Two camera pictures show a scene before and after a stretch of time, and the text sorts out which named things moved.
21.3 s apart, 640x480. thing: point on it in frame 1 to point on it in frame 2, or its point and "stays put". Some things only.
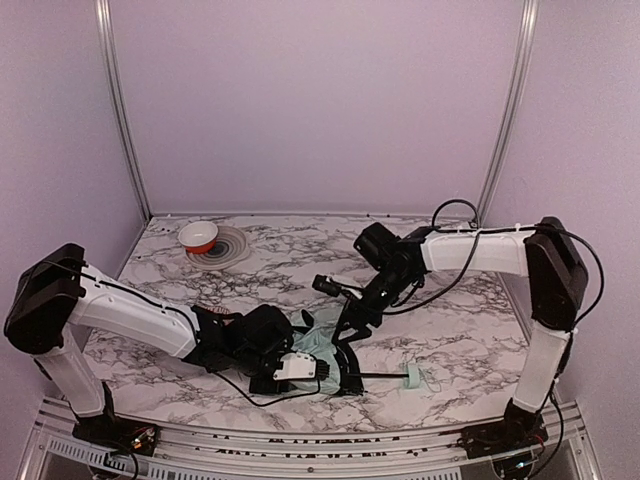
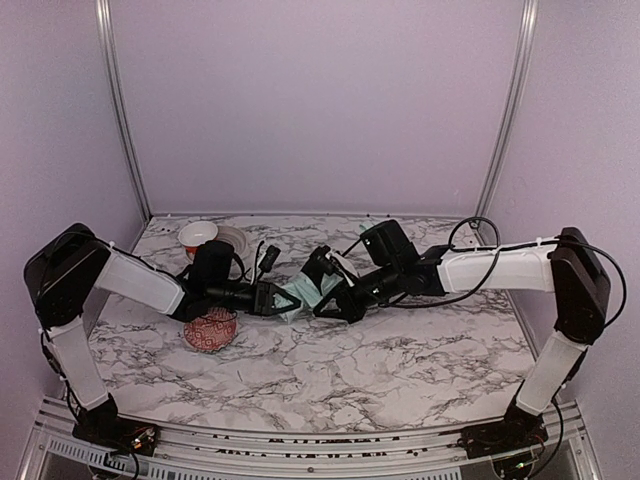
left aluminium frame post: (105, 17) stays put
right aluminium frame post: (527, 36) stays put
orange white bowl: (198, 237) stays put
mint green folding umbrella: (311, 340) to (304, 289)
